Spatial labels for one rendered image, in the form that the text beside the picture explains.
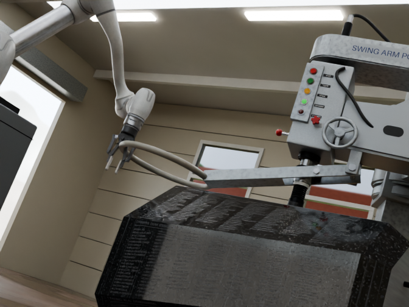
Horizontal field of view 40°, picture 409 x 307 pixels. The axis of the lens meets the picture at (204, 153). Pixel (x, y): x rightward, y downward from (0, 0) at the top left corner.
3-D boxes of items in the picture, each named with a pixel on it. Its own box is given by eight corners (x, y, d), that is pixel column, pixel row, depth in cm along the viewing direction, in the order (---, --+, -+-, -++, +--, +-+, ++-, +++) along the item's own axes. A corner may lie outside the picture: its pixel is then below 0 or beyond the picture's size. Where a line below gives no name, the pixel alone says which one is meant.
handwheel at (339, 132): (353, 159, 239) (361, 128, 243) (353, 151, 230) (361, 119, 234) (318, 152, 244) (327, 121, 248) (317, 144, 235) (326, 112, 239)
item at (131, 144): (221, 199, 281) (224, 194, 282) (196, 167, 237) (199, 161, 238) (139, 170, 299) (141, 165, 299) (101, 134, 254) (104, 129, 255)
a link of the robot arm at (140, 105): (150, 122, 272) (138, 123, 283) (162, 94, 276) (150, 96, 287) (131, 111, 267) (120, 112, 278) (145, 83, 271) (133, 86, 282)
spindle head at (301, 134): (366, 182, 253) (389, 95, 265) (367, 165, 233) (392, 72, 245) (289, 164, 265) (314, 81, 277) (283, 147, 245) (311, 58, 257)
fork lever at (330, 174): (360, 186, 251) (360, 175, 253) (361, 172, 234) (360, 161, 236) (211, 190, 268) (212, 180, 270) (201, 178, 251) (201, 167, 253)
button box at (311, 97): (308, 124, 247) (324, 68, 255) (307, 121, 245) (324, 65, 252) (290, 120, 250) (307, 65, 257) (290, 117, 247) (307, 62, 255)
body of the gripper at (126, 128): (122, 122, 269) (114, 139, 267) (138, 128, 269) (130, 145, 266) (124, 127, 277) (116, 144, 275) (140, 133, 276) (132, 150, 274)
